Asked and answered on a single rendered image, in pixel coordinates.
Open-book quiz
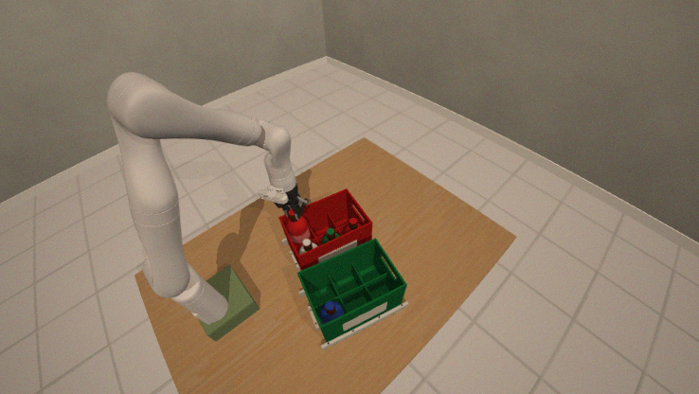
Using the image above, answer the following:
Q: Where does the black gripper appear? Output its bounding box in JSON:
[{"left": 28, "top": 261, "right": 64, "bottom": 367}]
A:
[{"left": 273, "top": 184, "right": 309, "bottom": 220}]

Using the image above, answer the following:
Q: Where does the blue bottle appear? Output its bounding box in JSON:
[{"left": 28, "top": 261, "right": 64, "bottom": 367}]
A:
[{"left": 320, "top": 301, "right": 344, "bottom": 324}]

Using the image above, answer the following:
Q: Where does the green crate with dividers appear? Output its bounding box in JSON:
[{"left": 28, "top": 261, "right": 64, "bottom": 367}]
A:
[{"left": 301, "top": 238, "right": 407, "bottom": 341}]

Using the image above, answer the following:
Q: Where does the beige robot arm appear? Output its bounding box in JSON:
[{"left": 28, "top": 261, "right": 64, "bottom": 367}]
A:
[{"left": 107, "top": 72, "right": 296, "bottom": 325}]

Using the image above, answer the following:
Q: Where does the red crate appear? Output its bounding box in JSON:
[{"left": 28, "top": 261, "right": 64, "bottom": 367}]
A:
[{"left": 283, "top": 189, "right": 372, "bottom": 271}]

